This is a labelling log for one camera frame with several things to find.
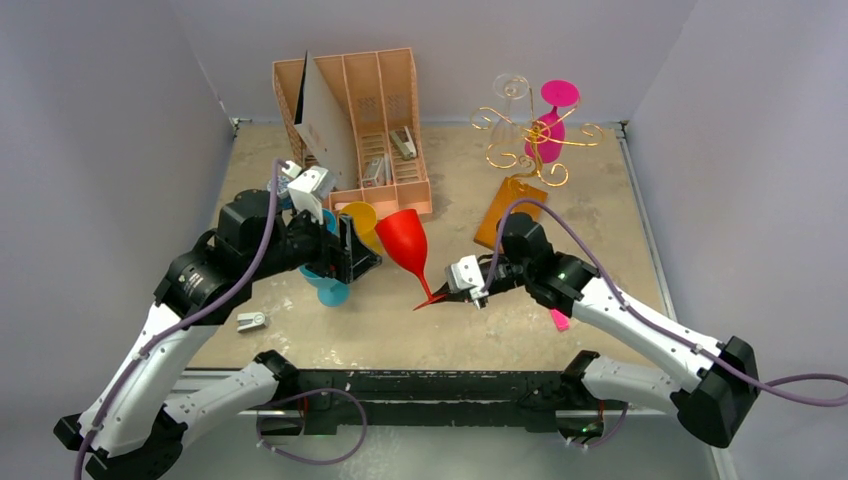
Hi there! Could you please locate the teal wine glass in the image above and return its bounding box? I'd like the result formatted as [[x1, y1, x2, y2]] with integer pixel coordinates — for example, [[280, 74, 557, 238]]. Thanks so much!
[[299, 266, 350, 307]]

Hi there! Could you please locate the yellow plastic wine glass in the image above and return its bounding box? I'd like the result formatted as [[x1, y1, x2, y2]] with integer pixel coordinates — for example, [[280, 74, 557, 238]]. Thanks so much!
[[340, 201, 384, 255]]

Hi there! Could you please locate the red plastic wine glass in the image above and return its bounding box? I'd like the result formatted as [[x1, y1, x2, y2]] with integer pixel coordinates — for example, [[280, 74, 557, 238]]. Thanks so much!
[[375, 209, 445, 310]]

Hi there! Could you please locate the magenta plastic wine glass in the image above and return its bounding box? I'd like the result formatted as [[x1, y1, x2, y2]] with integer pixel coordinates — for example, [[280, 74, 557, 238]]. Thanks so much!
[[525, 79, 581, 164]]

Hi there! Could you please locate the clear wine glass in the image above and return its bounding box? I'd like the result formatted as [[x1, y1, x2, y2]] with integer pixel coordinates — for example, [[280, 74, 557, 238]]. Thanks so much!
[[490, 73, 530, 147]]

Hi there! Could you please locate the blue plastic wine glass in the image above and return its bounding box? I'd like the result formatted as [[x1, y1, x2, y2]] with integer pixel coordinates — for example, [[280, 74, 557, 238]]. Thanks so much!
[[322, 209, 338, 235]]

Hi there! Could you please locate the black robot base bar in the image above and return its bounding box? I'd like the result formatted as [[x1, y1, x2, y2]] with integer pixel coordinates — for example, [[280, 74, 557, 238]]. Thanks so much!
[[254, 364, 624, 437]]

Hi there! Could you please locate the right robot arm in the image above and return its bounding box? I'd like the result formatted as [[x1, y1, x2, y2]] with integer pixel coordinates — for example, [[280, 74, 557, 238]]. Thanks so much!
[[434, 212, 759, 448]]

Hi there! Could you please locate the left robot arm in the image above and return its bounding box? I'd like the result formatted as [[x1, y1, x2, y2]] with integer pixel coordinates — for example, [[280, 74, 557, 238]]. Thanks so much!
[[54, 190, 382, 479]]

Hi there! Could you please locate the pink plastic clip tool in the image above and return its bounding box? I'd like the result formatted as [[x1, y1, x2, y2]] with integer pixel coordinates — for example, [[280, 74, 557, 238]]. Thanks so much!
[[550, 310, 570, 332]]

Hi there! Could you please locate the silver item in organizer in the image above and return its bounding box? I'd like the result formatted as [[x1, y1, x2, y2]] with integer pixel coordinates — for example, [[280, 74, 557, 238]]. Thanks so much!
[[360, 153, 391, 188]]

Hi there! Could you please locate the small white metal clip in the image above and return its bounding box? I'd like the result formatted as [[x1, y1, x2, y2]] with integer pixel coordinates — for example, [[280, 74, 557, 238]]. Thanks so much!
[[236, 312, 268, 334]]

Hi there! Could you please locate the grey stapler in organizer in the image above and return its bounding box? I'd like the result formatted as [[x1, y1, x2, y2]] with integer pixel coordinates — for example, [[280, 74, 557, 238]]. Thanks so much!
[[389, 126, 418, 160]]

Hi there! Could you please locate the white paper folder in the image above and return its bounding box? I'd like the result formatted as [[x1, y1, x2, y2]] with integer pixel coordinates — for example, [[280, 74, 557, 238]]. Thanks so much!
[[294, 51, 359, 190]]

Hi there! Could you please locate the peach plastic file organizer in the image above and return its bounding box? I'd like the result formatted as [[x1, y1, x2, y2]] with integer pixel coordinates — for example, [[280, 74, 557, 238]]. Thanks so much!
[[272, 48, 432, 220]]

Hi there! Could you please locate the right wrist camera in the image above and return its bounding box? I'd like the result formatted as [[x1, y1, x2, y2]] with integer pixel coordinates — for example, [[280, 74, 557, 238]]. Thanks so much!
[[445, 255, 488, 304]]

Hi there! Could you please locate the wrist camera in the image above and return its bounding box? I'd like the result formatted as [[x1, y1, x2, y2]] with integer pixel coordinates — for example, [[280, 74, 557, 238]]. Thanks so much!
[[281, 161, 336, 225], [445, 255, 488, 304]]

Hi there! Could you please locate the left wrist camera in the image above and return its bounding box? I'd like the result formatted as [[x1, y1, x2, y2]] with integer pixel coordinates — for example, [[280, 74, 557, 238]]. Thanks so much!
[[281, 161, 336, 225]]

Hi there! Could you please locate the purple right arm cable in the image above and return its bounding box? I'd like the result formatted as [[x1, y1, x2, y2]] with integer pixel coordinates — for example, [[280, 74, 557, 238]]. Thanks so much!
[[483, 198, 848, 408]]

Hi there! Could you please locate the gold wire wine glass rack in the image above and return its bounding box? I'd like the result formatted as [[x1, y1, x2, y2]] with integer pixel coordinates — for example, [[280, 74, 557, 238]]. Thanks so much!
[[470, 99, 605, 252]]

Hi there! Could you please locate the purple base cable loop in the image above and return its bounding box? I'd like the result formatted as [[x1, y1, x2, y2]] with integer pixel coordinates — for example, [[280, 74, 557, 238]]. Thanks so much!
[[255, 387, 368, 466]]

